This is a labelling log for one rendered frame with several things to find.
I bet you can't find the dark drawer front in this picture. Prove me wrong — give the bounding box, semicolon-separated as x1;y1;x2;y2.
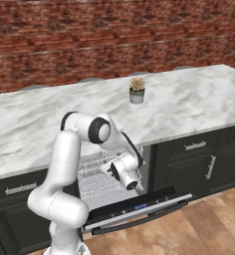
0;168;52;208
170;130;221;158

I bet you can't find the dark cupboard run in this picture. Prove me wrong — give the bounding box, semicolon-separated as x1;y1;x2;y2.
205;123;235;196

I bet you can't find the dark cupboard door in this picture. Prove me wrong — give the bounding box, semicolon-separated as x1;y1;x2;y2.
0;197;58;255
152;152;221;201

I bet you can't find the silver drawer handle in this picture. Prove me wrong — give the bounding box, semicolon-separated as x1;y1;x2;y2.
183;140;208;151
4;181;38;196

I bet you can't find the grey bar stool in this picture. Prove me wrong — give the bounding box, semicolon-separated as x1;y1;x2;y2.
20;84;52;92
173;65;194;71
77;77;103;84
128;70;151;77

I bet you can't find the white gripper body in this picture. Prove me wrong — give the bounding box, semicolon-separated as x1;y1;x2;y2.
97;160;112;176

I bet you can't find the small potted succulent plant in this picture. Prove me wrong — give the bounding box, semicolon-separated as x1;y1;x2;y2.
128;76;146;106

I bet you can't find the white wire dishwasher rack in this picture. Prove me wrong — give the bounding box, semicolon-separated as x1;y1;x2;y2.
77;146;144;202

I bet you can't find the silver cupboard door handle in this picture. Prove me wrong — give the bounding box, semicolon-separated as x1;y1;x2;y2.
205;154;218;180

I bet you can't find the black dishwasher door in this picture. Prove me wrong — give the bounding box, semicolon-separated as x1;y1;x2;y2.
83;186;193;234

